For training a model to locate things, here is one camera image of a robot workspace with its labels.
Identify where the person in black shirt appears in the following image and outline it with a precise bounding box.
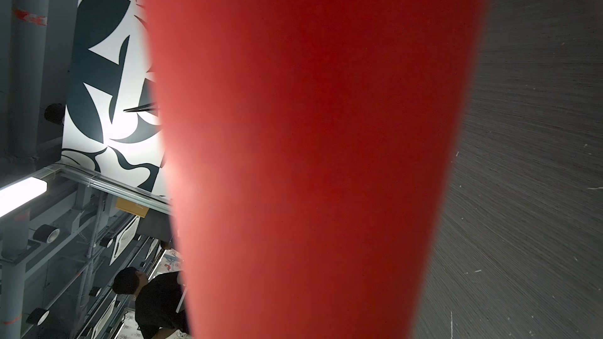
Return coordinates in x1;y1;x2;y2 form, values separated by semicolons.
111;267;192;339

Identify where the ceiling light strip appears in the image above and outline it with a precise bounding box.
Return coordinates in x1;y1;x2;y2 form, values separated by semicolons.
0;177;48;218

